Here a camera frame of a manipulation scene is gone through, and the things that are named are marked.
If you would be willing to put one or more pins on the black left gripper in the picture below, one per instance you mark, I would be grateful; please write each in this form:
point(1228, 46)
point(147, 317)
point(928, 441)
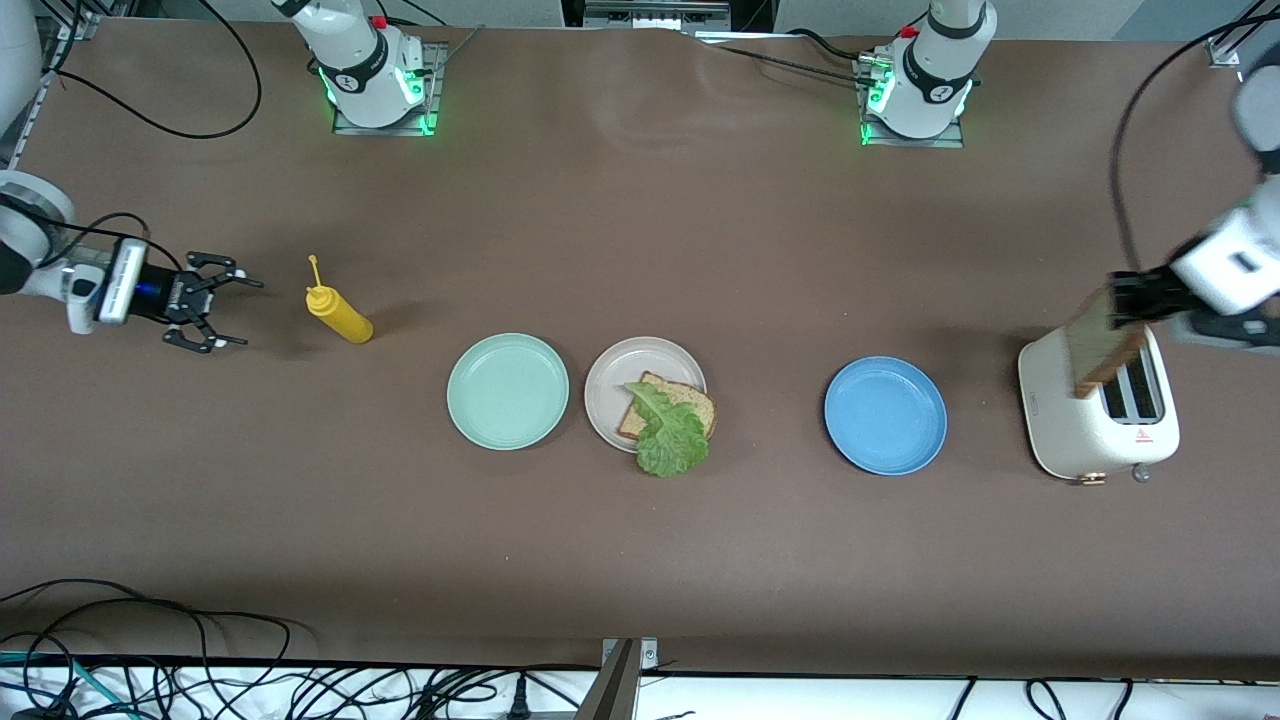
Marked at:
point(1147, 297)

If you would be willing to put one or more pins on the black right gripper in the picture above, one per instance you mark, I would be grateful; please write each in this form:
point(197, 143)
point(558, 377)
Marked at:
point(181, 299)

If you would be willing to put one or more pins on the brown bread slice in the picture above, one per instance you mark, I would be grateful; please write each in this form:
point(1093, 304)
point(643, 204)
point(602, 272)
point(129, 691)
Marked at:
point(1100, 360)
point(695, 402)

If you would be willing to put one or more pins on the yellow squeeze bottle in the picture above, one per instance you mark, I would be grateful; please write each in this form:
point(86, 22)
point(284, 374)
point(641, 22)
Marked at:
point(345, 322)

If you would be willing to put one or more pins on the green lettuce leaf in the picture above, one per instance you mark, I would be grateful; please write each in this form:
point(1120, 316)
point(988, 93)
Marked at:
point(675, 440)

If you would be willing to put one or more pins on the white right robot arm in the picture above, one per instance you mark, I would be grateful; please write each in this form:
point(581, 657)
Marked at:
point(365, 70)

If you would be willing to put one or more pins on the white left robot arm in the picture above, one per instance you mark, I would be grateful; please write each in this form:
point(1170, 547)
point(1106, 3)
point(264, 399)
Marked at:
point(935, 70)

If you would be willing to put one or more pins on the blue plate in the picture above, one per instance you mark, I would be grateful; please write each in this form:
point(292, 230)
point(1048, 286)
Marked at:
point(885, 416)

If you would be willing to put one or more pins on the green plate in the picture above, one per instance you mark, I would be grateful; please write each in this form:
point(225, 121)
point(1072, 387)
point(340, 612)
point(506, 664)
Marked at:
point(508, 392)

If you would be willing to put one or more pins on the beige plate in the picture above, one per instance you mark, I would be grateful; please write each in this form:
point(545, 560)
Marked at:
point(620, 375)

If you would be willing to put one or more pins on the white toaster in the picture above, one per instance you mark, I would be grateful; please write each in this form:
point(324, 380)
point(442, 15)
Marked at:
point(1065, 425)

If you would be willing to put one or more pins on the black power plug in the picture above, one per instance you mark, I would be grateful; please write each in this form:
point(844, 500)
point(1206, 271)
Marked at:
point(518, 700)

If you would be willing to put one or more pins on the black metal rack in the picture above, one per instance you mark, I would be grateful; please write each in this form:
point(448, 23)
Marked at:
point(650, 12)

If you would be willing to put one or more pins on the grey metal beam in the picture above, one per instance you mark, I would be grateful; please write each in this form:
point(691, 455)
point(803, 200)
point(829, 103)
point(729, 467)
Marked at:
point(610, 695)

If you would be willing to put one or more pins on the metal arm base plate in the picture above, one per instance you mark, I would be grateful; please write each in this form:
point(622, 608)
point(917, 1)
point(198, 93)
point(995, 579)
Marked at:
point(915, 142)
point(433, 90)

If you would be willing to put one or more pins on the aluminium frame rail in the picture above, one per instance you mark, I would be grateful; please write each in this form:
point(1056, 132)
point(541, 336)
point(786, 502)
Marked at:
point(1222, 48)

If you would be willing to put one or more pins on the grey metal bracket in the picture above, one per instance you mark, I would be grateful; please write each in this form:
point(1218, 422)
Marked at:
point(648, 652)

